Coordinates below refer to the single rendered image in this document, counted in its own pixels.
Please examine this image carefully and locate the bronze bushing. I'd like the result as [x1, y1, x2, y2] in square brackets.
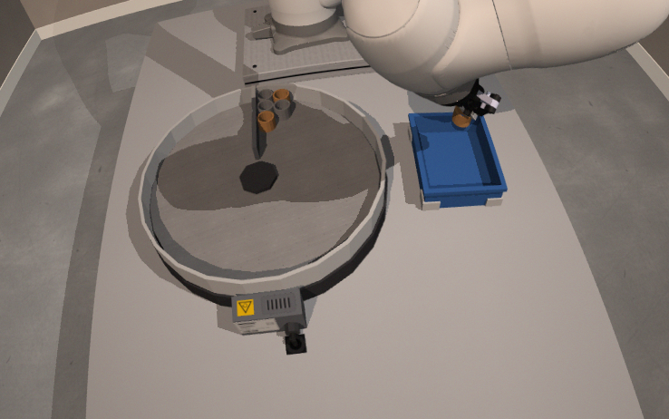
[452, 106, 471, 128]
[273, 89, 291, 103]
[257, 111, 276, 132]

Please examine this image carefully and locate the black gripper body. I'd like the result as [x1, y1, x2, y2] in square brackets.
[443, 79, 484, 106]

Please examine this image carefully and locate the grey metal bushing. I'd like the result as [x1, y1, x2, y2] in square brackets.
[273, 99, 292, 121]
[257, 100, 275, 115]
[257, 89, 274, 102]

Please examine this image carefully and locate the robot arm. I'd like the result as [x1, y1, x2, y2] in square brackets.
[251, 0, 669, 104]

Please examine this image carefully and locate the blue plastic crate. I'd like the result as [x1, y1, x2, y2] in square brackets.
[408, 112, 508, 210]

